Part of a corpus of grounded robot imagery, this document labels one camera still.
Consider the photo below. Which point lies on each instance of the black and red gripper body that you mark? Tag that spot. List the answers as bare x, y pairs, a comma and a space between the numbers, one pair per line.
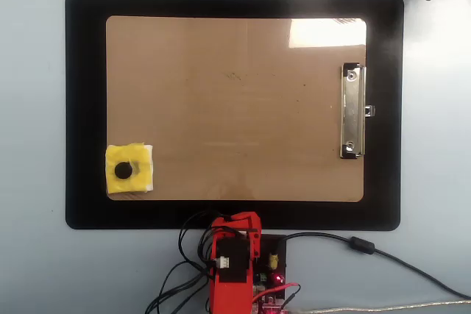
235, 251

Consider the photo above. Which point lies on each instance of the yellow sponge with black knob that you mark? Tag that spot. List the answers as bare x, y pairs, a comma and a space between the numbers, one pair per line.
138, 181

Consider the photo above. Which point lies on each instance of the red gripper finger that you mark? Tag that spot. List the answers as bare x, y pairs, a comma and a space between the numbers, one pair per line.
255, 240
222, 229

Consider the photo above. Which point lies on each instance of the red robot arm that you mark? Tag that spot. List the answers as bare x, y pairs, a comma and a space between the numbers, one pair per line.
232, 297

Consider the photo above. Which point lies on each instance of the black rectangular mat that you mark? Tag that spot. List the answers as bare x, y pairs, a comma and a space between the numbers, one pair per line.
84, 71

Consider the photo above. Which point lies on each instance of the black robot base with board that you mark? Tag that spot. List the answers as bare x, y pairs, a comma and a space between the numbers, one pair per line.
274, 248

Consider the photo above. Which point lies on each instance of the metal clipboard clip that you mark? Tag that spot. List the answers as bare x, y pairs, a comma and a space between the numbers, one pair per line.
352, 108

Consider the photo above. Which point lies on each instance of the brown clipboard board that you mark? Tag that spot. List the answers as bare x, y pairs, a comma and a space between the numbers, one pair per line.
228, 108

